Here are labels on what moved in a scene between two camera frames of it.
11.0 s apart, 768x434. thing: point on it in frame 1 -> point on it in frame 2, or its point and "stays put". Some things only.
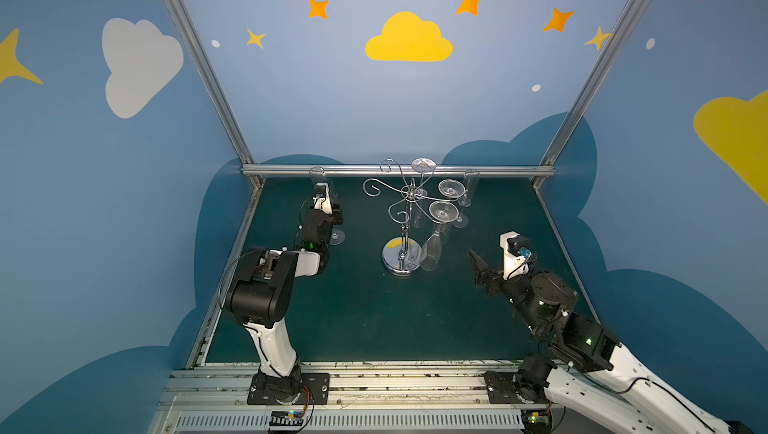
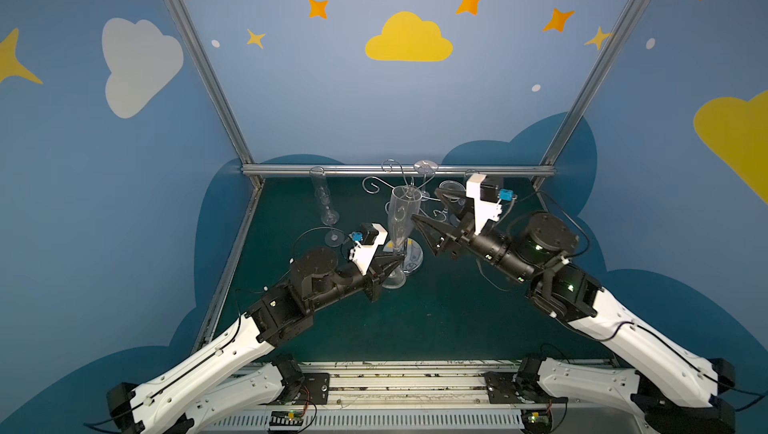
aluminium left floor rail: [201, 349] stays put
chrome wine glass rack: [401, 255] stays put
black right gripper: [494, 278] -> [459, 239]
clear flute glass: [423, 165] stays put
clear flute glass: [338, 237] stays put
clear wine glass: [441, 212] -> [403, 202]
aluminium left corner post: [175, 4] stays put
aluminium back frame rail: [397, 170] stays put
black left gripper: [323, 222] -> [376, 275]
